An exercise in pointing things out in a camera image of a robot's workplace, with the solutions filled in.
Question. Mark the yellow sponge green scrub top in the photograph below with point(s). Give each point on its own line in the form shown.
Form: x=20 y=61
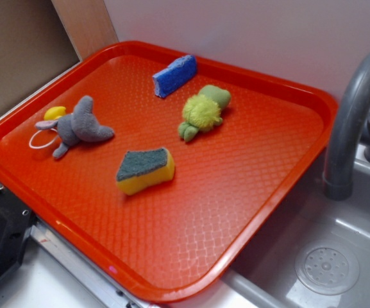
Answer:
x=140 y=170

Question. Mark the blue sponge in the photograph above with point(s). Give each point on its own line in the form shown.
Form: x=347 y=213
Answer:
x=175 y=75

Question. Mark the red plastic tray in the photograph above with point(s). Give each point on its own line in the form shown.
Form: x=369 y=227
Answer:
x=172 y=240

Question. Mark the green plush turtle toy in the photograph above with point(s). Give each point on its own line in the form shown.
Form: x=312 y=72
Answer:
x=202 y=112

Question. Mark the grey plush elephant toy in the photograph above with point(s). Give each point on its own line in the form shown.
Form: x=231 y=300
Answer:
x=80 y=125

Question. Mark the grey toy sink basin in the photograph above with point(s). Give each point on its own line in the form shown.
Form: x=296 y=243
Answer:
x=311 y=251

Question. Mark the grey plastic faucet spout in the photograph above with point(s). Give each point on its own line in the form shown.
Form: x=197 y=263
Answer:
x=349 y=130

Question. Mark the brown cardboard panel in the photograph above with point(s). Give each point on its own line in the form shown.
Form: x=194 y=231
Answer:
x=34 y=49

